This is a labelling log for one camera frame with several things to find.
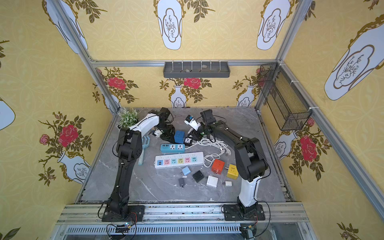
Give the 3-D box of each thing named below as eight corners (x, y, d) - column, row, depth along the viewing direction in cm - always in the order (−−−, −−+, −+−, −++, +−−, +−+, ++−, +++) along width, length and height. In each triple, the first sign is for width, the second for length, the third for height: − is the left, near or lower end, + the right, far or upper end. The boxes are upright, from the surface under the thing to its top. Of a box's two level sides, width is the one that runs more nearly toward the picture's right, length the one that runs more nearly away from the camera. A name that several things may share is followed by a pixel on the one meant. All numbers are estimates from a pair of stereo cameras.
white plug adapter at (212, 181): (206, 185, 84) (206, 184, 82) (208, 176, 87) (208, 174, 86) (216, 188, 83) (216, 187, 81) (218, 178, 86) (218, 177, 85)
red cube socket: (209, 170, 88) (210, 168, 86) (213, 160, 92) (214, 157, 90) (220, 175, 86) (221, 173, 84) (224, 164, 91) (225, 162, 88)
